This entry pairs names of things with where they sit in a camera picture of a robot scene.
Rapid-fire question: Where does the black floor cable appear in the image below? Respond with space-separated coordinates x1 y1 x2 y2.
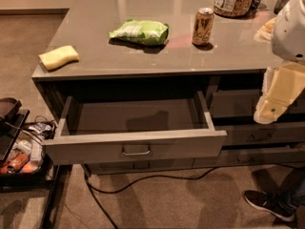
83 164 305 229

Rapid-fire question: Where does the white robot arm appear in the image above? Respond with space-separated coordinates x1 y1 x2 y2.
254 0 305 124

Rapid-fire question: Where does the grey counter cabinet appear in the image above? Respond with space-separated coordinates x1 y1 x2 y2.
30 0 305 177

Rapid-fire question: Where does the black cart with clutter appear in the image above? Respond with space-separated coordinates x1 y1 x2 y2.
0 97 62 229

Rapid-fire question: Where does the yellow sponge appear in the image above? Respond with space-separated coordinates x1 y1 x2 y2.
38 46 79 71

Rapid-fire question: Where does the green snack bag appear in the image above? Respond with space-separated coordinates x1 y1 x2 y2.
109 19 169 46

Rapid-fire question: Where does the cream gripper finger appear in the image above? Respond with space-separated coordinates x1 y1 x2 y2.
254 61 305 124

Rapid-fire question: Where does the gold drink can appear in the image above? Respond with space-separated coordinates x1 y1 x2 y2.
192 8 214 46

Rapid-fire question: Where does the black sneaker with white sole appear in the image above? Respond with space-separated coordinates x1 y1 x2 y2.
244 190 295 222

